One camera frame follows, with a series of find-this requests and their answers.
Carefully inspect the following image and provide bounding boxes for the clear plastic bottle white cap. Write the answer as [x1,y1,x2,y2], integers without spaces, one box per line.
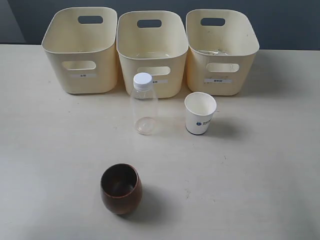
[130,72,158,135]

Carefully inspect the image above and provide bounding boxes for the white paper cup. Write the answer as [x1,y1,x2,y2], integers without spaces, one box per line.
[184,92,217,135]

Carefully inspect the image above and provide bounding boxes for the brown wooden cup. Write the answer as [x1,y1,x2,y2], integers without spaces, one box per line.
[100,163,143,215]

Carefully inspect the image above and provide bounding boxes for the middle cream plastic bin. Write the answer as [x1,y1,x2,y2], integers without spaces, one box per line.
[116,10,189,99]

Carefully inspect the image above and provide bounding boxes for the cream plastic bin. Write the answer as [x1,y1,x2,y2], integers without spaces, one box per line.
[41,7,119,94]
[185,9,260,96]
[116,10,189,99]

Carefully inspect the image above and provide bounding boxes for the right cream plastic bin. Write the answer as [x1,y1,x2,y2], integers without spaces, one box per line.
[185,9,260,96]

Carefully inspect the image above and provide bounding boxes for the left cream plastic bin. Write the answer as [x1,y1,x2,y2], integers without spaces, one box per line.
[41,7,119,94]

